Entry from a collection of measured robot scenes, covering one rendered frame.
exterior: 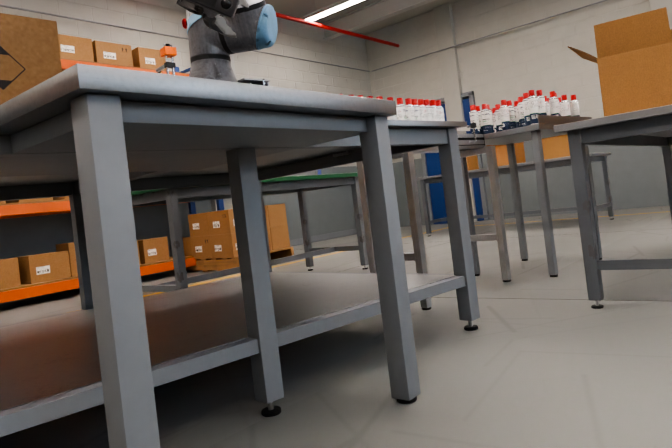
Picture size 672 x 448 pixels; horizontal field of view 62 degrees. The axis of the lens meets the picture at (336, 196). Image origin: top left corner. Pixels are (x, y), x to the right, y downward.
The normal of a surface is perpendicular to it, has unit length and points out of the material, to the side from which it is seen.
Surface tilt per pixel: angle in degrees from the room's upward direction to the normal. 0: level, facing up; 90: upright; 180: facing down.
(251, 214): 90
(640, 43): 101
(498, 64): 90
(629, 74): 90
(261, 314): 90
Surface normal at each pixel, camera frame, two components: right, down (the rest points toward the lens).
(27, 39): 0.72, -0.10
